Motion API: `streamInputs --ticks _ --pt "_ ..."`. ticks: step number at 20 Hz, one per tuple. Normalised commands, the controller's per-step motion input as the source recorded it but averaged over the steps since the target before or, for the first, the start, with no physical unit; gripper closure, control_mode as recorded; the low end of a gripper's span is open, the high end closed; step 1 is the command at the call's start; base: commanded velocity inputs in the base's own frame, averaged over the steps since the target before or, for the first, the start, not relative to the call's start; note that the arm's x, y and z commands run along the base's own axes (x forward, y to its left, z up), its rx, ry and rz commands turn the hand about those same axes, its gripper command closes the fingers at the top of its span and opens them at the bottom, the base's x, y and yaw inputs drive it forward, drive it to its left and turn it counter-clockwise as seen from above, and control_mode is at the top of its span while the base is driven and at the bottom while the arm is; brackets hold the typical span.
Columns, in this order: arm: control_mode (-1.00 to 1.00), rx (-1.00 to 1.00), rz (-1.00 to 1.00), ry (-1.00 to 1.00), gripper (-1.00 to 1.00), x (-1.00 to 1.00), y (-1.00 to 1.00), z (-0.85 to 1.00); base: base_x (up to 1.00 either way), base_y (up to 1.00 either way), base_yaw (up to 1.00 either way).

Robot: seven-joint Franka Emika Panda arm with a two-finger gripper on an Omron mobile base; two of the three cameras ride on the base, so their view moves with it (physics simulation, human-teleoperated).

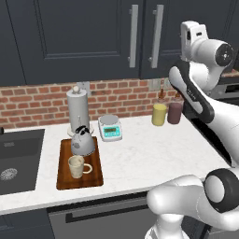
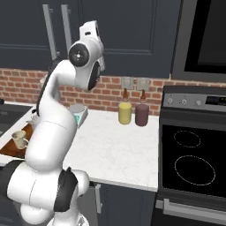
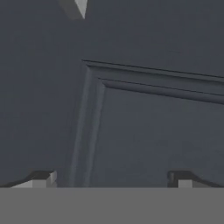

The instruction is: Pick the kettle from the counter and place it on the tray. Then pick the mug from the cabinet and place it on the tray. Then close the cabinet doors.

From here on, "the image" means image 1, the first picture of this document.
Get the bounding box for narrow dark cabinet door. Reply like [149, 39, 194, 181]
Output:
[0, 0, 27, 88]

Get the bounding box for brown wooden tray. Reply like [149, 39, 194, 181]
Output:
[55, 136, 105, 191]

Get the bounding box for grey dishwasher front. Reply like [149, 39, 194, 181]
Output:
[46, 190, 161, 239]

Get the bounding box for grey wall outlet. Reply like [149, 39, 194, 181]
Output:
[148, 77, 173, 92]
[77, 80, 91, 96]

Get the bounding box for grey appliance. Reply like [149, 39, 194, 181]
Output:
[208, 68, 239, 101]

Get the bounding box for maroon squeeze bottle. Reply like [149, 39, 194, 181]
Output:
[166, 91, 184, 126]

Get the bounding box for silver cabinet door handle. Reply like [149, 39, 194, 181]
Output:
[148, 4, 165, 70]
[127, 4, 140, 69]

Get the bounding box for black dishwasher handle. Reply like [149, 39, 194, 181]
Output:
[64, 203, 151, 224]

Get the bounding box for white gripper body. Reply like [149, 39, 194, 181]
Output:
[180, 21, 207, 34]

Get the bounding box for dark base cabinet door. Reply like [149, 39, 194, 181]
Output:
[0, 207, 56, 239]

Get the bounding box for cream mug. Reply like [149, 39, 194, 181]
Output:
[67, 155, 94, 180]

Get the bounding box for dark sink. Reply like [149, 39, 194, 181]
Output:
[0, 128, 47, 197]

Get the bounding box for grey kettle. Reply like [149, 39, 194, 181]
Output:
[70, 124, 96, 157]

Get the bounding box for yellow squeeze bottle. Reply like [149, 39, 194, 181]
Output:
[151, 88, 169, 127]

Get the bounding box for white kitchen scale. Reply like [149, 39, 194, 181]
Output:
[97, 114, 123, 143]

